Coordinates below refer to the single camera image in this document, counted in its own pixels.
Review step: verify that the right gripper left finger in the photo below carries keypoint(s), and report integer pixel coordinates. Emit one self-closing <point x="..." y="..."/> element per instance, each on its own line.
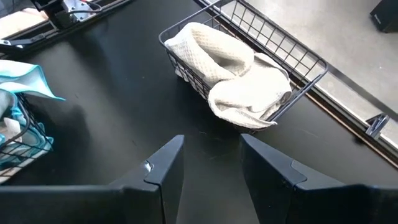
<point x="93" y="205"/>

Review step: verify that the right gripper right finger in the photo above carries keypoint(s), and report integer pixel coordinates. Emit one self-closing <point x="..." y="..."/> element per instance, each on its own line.
<point x="311" y="205"/>

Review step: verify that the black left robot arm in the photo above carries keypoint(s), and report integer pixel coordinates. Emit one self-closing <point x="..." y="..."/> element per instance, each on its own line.
<point x="59" y="15"/>

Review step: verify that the black box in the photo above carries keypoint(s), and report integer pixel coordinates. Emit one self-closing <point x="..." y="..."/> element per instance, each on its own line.
<point x="385" y="14"/>

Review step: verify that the small frame clamp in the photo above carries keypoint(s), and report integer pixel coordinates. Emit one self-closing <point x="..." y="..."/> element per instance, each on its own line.
<point x="377" y="126"/>

